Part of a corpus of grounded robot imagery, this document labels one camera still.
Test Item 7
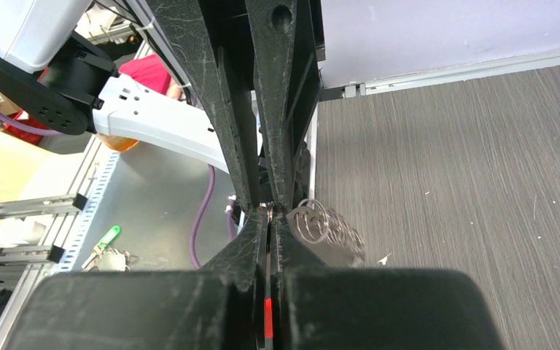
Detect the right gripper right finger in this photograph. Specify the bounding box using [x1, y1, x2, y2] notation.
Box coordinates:
[270, 215, 502, 349]

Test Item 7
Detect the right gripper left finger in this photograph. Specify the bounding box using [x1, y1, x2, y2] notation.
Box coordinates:
[4, 209, 268, 349]

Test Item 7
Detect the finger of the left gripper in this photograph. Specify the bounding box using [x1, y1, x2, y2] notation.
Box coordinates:
[148, 1, 260, 212]
[246, 1, 322, 206]

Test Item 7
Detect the metal key holder red handle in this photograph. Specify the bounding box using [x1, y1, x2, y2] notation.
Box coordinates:
[261, 198, 365, 349]

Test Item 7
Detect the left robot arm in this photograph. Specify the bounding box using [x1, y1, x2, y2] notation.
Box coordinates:
[0, 1, 324, 212]

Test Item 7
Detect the green tag key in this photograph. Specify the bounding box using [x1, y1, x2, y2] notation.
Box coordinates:
[81, 225, 130, 272]

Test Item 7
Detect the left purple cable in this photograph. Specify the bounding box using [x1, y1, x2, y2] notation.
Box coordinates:
[0, 72, 238, 271]

